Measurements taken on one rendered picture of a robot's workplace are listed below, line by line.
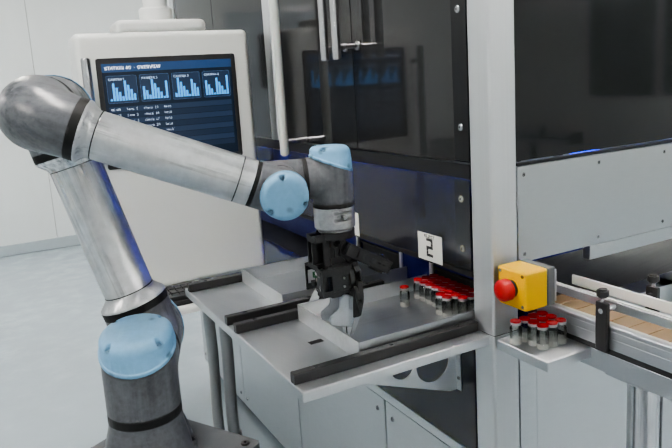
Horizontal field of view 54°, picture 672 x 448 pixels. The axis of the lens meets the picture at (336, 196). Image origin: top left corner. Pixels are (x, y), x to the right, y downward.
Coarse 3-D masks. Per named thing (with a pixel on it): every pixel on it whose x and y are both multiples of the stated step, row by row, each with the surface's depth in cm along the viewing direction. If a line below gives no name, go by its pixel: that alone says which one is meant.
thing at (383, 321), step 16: (368, 288) 150; (384, 288) 152; (304, 304) 142; (320, 304) 144; (368, 304) 149; (384, 304) 148; (416, 304) 147; (304, 320) 140; (320, 320) 132; (368, 320) 139; (384, 320) 138; (400, 320) 138; (416, 320) 137; (432, 320) 137; (448, 320) 129; (464, 320) 131; (336, 336) 127; (352, 336) 131; (368, 336) 130; (384, 336) 122; (400, 336) 124; (352, 352) 122
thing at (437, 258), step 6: (420, 234) 143; (426, 234) 141; (420, 240) 143; (432, 240) 139; (438, 240) 137; (420, 246) 144; (438, 246) 138; (420, 252) 144; (426, 252) 142; (432, 252) 140; (438, 252) 138; (426, 258) 142; (432, 258) 140; (438, 258) 138
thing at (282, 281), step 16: (256, 272) 173; (272, 272) 175; (288, 272) 177; (304, 272) 176; (368, 272) 173; (400, 272) 164; (256, 288) 163; (272, 288) 154; (288, 288) 164; (304, 288) 163
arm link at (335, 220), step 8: (344, 208) 123; (352, 208) 119; (320, 216) 118; (328, 216) 117; (336, 216) 117; (344, 216) 116; (352, 216) 119; (320, 224) 118; (328, 224) 117; (336, 224) 117; (344, 224) 117; (352, 224) 119; (320, 232) 119; (328, 232) 118; (336, 232) 118
